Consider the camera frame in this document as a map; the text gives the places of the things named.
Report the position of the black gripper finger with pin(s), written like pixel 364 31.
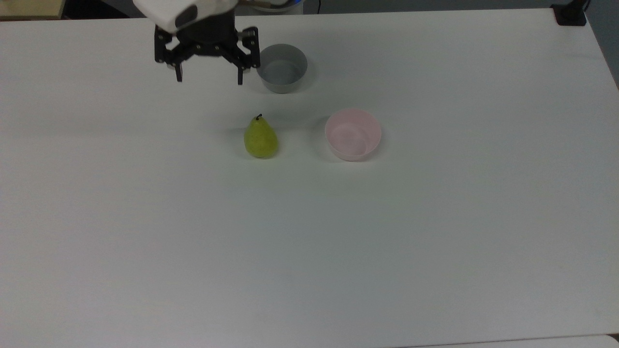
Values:
pixel 163 53
pixel 250 53

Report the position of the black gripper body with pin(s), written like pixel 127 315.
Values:
pixel 208 36

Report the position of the green pear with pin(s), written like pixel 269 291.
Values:
pixel 261 142

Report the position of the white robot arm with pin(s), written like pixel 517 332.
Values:
pixel 159 12

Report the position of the grey bowl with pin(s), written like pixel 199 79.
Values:
pixel 283 72

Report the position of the pink bowl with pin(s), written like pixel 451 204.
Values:
pixel 353 135

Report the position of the light wooden cabinet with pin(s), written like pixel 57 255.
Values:
pixel 29 7

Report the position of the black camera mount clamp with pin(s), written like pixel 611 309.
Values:
pixel 570 17

